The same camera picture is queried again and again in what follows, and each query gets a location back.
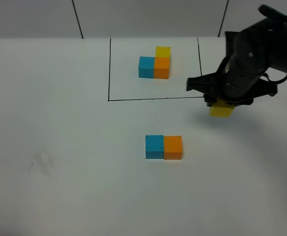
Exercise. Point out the template yellow cube block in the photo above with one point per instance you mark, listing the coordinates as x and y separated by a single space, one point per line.
163 52

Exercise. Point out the template orange cube block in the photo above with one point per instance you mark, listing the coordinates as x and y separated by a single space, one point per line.
161 68

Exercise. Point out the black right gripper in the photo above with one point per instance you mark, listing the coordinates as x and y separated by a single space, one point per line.
232 84

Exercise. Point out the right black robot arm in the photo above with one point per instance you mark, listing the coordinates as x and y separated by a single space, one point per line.
249 53

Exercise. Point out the template blue cube block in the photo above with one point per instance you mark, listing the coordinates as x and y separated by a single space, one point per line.
146 67

